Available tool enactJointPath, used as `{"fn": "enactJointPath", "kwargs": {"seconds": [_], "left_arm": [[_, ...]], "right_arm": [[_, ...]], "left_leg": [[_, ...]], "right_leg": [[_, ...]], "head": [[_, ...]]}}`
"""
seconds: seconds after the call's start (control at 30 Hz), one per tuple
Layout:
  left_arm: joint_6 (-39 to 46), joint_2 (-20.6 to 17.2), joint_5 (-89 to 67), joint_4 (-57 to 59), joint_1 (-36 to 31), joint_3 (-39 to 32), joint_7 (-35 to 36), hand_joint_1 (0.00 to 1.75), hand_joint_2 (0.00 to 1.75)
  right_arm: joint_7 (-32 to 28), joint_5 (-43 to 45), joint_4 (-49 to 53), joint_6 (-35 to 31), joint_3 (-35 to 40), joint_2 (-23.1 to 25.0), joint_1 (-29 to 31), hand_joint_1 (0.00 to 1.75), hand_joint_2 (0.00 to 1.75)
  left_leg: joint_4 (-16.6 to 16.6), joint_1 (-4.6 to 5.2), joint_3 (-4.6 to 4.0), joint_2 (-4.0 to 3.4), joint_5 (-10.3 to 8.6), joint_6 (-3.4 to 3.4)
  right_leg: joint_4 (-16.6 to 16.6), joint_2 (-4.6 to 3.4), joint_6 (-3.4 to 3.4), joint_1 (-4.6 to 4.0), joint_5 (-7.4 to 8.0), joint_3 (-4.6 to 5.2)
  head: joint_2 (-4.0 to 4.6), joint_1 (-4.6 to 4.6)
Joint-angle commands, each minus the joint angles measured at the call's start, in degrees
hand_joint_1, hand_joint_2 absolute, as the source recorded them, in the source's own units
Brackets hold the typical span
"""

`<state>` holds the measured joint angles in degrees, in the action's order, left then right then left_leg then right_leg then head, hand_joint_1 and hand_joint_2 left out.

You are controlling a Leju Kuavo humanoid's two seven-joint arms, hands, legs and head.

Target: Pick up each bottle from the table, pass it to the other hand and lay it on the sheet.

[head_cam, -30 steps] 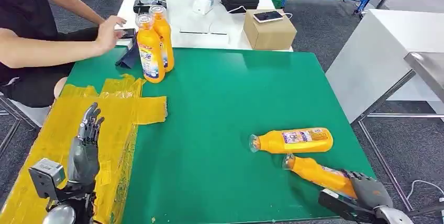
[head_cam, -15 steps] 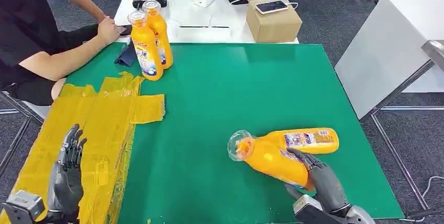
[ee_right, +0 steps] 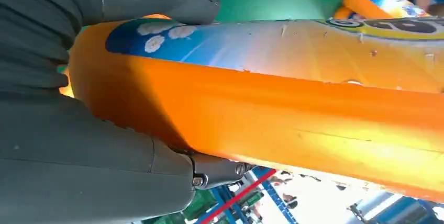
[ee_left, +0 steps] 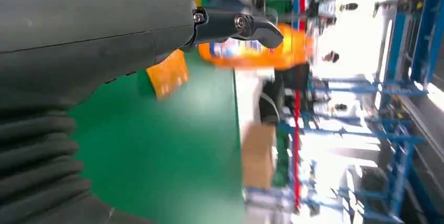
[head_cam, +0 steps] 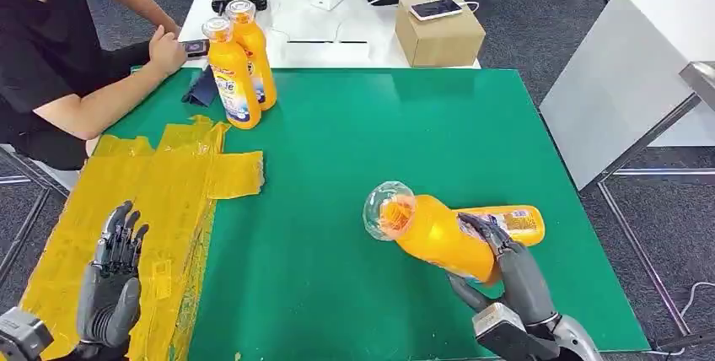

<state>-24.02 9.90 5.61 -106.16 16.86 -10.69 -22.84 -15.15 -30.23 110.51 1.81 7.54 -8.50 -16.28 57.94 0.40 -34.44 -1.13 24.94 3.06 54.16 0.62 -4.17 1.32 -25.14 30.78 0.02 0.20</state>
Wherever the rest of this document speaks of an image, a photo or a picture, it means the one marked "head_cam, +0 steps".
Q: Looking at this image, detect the white smartphone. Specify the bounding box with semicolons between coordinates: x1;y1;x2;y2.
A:
408;0;465;23

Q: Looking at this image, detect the person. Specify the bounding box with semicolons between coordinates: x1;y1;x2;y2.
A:
0;0;189;173

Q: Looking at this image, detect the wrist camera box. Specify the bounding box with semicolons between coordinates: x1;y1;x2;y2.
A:
0;307;55;361
471;302;561;361

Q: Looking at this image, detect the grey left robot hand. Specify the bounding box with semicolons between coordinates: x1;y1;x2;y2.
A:
76;201;150;348

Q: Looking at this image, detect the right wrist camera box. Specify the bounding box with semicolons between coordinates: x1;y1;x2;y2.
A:
471;302;561;361

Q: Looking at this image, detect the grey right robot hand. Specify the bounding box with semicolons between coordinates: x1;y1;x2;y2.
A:
446;212;560;329

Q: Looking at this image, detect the steel bench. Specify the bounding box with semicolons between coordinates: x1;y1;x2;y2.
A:
678;60;715;113

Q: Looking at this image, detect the orange drink bottle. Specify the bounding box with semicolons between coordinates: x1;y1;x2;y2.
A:
454;204;547;248
362;180;504;286
201;16;263;131
224;0;279;112

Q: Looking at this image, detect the dark phone in person's hand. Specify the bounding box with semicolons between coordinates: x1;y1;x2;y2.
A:
180;38;211;60

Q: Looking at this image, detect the cardboard box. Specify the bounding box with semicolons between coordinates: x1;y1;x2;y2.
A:
394;0;487;69

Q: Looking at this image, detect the yellow sheet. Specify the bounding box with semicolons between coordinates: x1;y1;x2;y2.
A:
19;115;266;361

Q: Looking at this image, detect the white floor cable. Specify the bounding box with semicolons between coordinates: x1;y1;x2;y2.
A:
647;281;715;358

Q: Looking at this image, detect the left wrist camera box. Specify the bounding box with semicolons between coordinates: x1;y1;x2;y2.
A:
0;307;55;361

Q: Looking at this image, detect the dark blue cloth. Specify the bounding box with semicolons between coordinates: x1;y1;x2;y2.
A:
180;65;221;109

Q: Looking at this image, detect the person's right hand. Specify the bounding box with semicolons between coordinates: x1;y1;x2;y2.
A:
147;24;189;78

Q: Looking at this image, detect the large white side table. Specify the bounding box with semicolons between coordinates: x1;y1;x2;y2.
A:
538;0;715;192

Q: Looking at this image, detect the green table mat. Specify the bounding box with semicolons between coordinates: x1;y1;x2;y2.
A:
105;67;653;361

